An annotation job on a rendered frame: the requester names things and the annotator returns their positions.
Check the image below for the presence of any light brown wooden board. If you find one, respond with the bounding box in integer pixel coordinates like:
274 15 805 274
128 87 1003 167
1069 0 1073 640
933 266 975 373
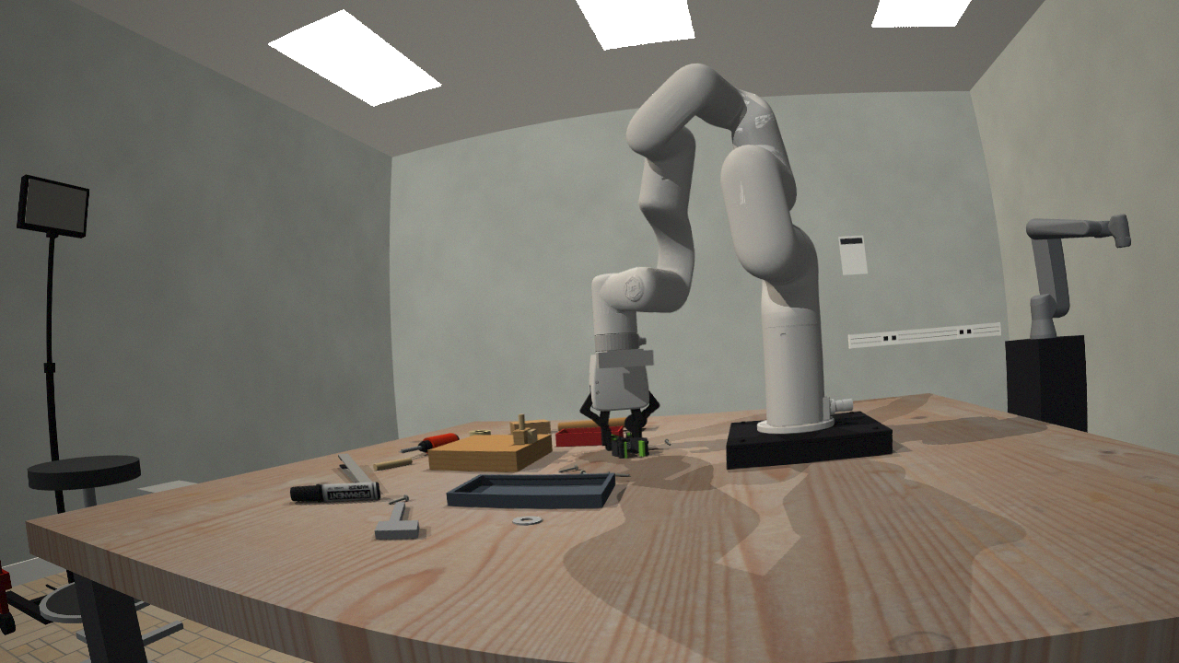
427 429 553 472

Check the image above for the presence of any red open-top tray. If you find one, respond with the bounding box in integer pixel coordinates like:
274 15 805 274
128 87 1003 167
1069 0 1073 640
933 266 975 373
555 426 624 447

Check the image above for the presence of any red-handled screwdriver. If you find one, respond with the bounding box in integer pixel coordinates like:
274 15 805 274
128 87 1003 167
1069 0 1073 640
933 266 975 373
399 434 460 453

